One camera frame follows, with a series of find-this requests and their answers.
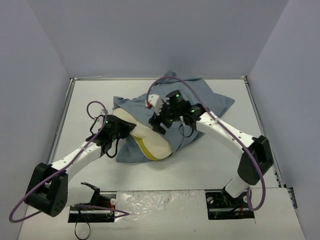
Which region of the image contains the cream white pillow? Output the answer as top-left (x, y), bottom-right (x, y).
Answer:
top-left (112, 108), bottom-right (173, 161)

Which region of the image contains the striped pillowcase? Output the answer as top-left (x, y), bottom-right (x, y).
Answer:
top-left (112, 70), bottom-right (235, 163)

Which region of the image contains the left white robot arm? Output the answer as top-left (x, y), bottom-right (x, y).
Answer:
top-left (24, 114), bottom-right (137, 217)

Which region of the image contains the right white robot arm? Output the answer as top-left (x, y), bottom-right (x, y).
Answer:
top-left (146, 90), bottom-right (274, 207)

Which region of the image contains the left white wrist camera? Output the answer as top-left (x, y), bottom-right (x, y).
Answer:
top-left (95, 109), bottom-right (109, 125)

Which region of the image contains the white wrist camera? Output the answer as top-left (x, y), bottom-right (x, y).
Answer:
top-left (145, 94), bottom-right (165, 116)
top-left (95, 109), bottom-right (109, 125)

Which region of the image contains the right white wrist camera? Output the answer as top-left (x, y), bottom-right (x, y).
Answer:
top-left (145, 94), bottom-right (165, 116)

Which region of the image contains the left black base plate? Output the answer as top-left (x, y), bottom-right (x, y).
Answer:
top-left (68, 192), bottom-right (118, 223)

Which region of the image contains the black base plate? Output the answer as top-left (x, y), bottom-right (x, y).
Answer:
top-left (205, 190), bottom-right (255, 220)
top-left (68, 192), bottom-right (118, 223)

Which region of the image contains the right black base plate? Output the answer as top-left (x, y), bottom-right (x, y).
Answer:
top-left (205, 190), bottom-right (255, 220)

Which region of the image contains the thin black cable loop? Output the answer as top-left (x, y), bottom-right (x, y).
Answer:
top-left (74, 219), bottom-right (92, 240)

